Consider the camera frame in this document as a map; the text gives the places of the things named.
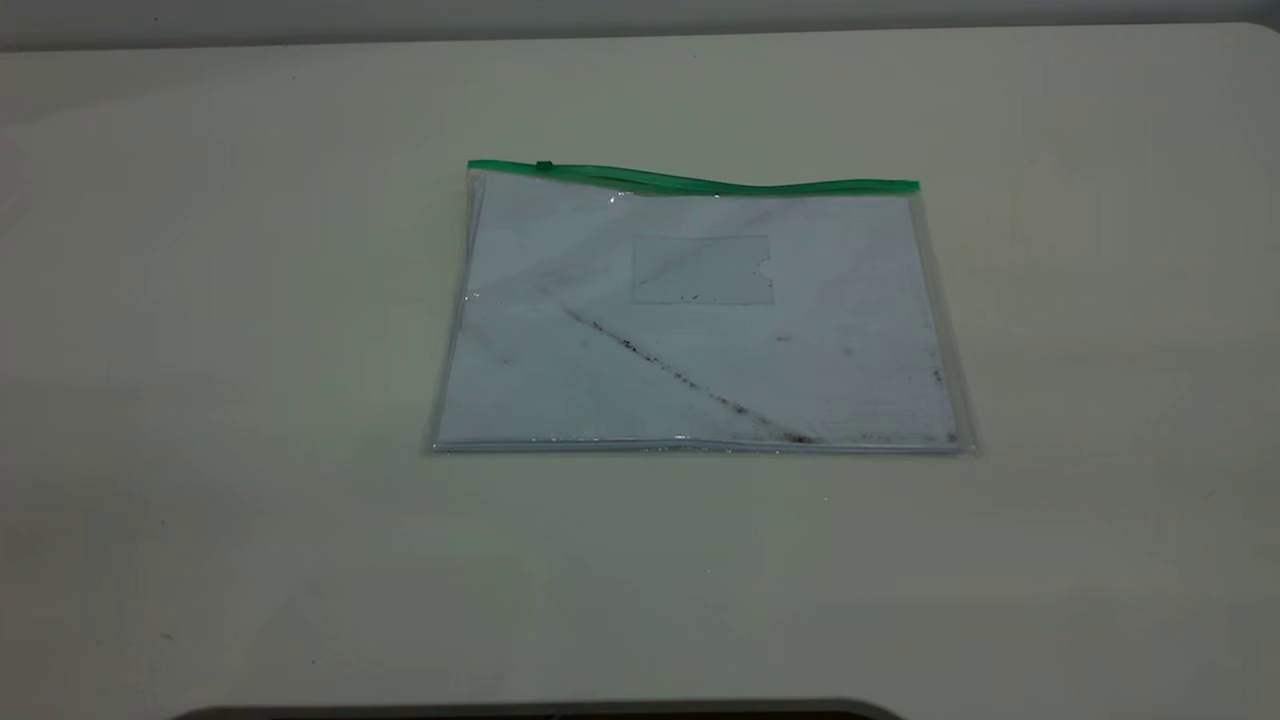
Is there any transparent zip bag green zipper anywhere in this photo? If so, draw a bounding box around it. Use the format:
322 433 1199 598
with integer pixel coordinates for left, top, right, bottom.
428 158 979 459

